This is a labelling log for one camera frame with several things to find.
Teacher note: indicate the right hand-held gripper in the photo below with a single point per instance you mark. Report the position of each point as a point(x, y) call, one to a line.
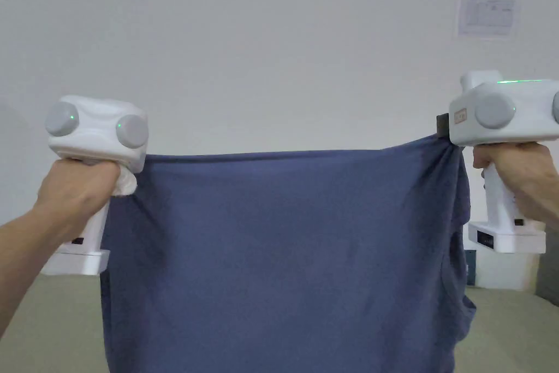
point(524, 124)

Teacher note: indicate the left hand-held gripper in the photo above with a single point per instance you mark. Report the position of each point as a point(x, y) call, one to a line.
point(96, 126)

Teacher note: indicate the dark blue shirt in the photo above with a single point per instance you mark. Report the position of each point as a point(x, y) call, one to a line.
point(284, 259)

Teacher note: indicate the person's left forearm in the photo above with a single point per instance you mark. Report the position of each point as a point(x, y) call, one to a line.
point(26, 255)

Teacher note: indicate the person's right hand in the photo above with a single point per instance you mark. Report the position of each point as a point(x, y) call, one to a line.
point(533, 176)

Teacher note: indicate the person's left hand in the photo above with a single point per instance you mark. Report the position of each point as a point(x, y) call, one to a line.
point(74, 194)

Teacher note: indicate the white carton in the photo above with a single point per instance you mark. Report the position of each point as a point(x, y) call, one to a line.
point(502, 270)

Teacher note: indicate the white paper sheet on wall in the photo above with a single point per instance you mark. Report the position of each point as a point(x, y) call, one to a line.
point(485, 14)

